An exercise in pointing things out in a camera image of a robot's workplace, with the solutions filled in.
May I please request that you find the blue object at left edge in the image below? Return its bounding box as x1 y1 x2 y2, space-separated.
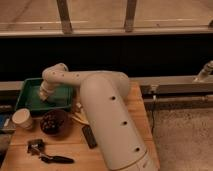
0 115 10 130

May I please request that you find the dark brown bowl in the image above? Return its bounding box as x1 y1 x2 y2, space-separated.
40 109 70 136

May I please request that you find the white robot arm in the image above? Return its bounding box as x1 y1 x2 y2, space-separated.
39 63 158 171

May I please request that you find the white paper cup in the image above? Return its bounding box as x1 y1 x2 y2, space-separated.
12 108 33 130

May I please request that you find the green plastic tray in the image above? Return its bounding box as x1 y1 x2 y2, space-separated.
15 78 73 113

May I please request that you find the metal faucet fixture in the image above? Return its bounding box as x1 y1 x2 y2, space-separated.
194 60 213 82

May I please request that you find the black remote control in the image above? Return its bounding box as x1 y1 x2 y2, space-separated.
82 125 97 149

